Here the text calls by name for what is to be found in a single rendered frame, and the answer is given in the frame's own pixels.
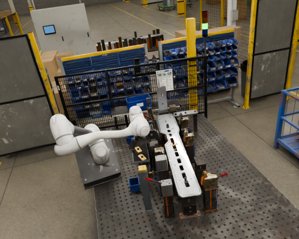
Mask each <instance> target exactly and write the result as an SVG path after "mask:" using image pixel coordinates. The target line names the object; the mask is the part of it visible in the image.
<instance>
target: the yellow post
mask: <svg viewBox="0 0 299 239"><path fill-rule="evenodd" d="M186 36H187V58H189V57H196V19H195V18H187V19H186ZM192 62H193V63H192ZM192 66H193V67H192ZM194 66H196V59H195V60H194V59H193V60H191V64H190V63H189V67H188V79H189V80H188V82H192V86H193V81H194V82H195V81H196V85H197V75H196V70H195V67H194ZM189 70H190V71H191V75H189ZM192 70H194V71H192ZM192 74H195V75H192ZM188 86H189V83H188ZM189 93H190V101H189V104H191V107H193V110H194V109H195V110H197V89H196V90H195V88H194V90H193V89H192V90H189ZM191 93H193V94H191ZM193 96H196V100H194V97H193ZM192 100H194V101H192ZM193 103H195V104H193ZM195 106H196V107H195Z"/></svg>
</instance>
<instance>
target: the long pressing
mask: <svg viewBox="0 0 299 239"><path fill-rule="evenodd" d="M156 122H157V126H158V129H159V133H160V134H163V135H166V137H167V140H168V142H167V143H166V144H165V145H164V147H165V151H166V154H167V158H168V162H169V166H170V169H171V172H172V176H173V179H174V183H175V187H176V190H177V193H178V196H179V197H181V198H186V197H191V196H198V195H200V194H201V193H202V190H201V188H200V185H199V183H198V180H197V178H196V175H195V172H194V170H193V167H192V165H191V163H190V160H189V158H188V155H187V153H186V150H185V148H184V145H183V143H182V140H181V138H180V135H179V132H180V129H179V127H178V124H177V122H176V119H175V117H174V114H171V113H170V114H164V115H158V116H156ZM166 124H169V128H167V127H166ZM168 130H170V132H168ZM169 134H172V136H171V137H170V136H169ZM170 138H173V140H174V143H176V142H177V143H178V145H175V146H176V148H177V151H174V149H173V146H170V145H169V143H171V140H170ZM175 152H178V154H179V156H176V155H175ZM179 158H180V160H181V163H178V161H177V159H179ZM180 165H182V166H183V168H184V170H183V171H181V170H180V168H179V166H180ZM182 173H185V174H186V177H187V180H186V181H188V183H189V187H186V185H185V182H184V181H185V180H184V178H183V176H182Z"/></svg>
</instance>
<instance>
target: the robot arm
mask: <svg viewBox="0 0 299 239"><path fill-rule="evenodd" d="M129 117H130V122H131V123H130V125H129V126H128V127H127V128H126V129H123V130H113V131H100V130H99V128H98V127H97V126H96V125H94V124H88V125H86V126H85V128H81V127H77V126H74V125H73V124H72V123H71V122H70V121H69V120H68V119H67V118H66V117H65V116H64V115H63V114H56V115H54V116H52V117H51V119H50V128H51V132H52V134H53V137H54V139H55V141H56V145H55V147H54V151H55V153H56V154H57V155H58V156H66V155H69V154H72V153H75V152H77V151H78V150H80V149H82V148H84V147H85V146H87V145H88V146H89V147H90V150H91V153H92V155H93V164H92V166H93V167H95V166H100V170H102V169H103V166H110V149H109V148H108V147H107V146H106V144H105V142H104V139H106V138H123V137H127V136H132V135H133V136H135V137H134V138H131V143H130V147H129V149H130V150H131V151H132V153H133V155H134V156H136V155H135V149H134V148H135V146H136V144H137V143H138V142H139V141H141V140H145V141H146V142H147V149H148V150H150V142H151V141H152V140H151V139H150V138H149V137H148V134H149V132H150V126H149V124H148V122H147V120H146V119H145V118H144V116H143V113H142V110H141V108H140V107H139V106H132V107H131V108H130V110H129ZM145 136H146V137H147V138H148V140H149V141H148V140H146V139H145V138H144V137H145Z"/></svg>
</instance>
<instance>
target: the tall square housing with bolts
mask: <svg viewBox="0 0 299 239"><path fill-rule="evenodd" d="M155 159H156V161H155V165H156V172H157V171H159V172H158V175H159V176H158V178H159V181H161V180H166V179H168V172H167V171H168V162H167V156H166V155H159V156H155ZM158 188H159V190H158V194H159V195H160V196H162V190H161V185H160V184H159V185H158Z"/></svg>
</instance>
